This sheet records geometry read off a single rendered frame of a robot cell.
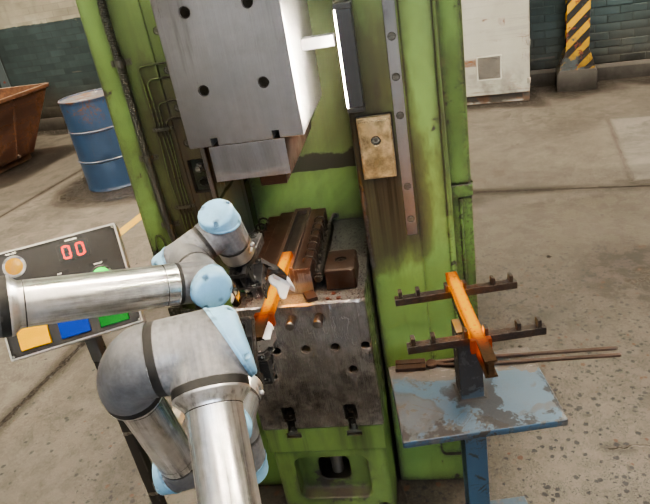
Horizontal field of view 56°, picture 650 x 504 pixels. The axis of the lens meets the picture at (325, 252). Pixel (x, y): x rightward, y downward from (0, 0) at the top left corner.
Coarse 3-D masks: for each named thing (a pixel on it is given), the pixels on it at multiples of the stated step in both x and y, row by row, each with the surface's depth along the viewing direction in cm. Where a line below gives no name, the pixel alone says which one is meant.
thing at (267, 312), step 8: (288, 256) 172; (280, 264) 168; (288, 264) 169; (272, 288) 156; (272, 296) 152; (264, 304) 149; (272, 304) 149; (264, 312) 145; (272, 312) 144; (256, 320) 142; (264, 320) 142; (272, 320) 144; (256, 328) 139; (264, 328) 139; (256, 336) 136
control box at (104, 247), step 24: (48, 240) 160; (72, 240) 161; (96, 240) 162; (120, 240) 164; (0, 264) 156; (24, 264) 157; (48, 264) 159; (72, 264) 160; (96, 264) 161; (120, 264) 162; (72, 336) 159; (96, 336) 164
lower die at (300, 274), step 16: (304, 208) 204; (320, 208) 204; (272, 224) 201; (288, 224) 197; (304, 224) 192; (320, 224) 192; (272, 240) 188; (304, 240) 183; (272, 256) 178; (304, 256) 174; (288, 272) 168; (304, 272) 168; (304, 288) 170
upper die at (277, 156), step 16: (240, 144) 152; (256, 144) 152; (272, 144) 151; (288, 144) 154; (224, 160) 155; (240, 160) 154; (256, 160) 154; (272, 160) 153; (288, 160) 153; (224, 176) 157; (240, 176) 156; (256, 176) 156
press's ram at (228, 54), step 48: (192, 0) 137; (240, 0) 136; (288, 0) 146; (192, 48) 142; (240, 48) 141; (288, 48) 140; (192, 96) 148; (240, 96) 147; (288, 96) 145; (192, 144) 153
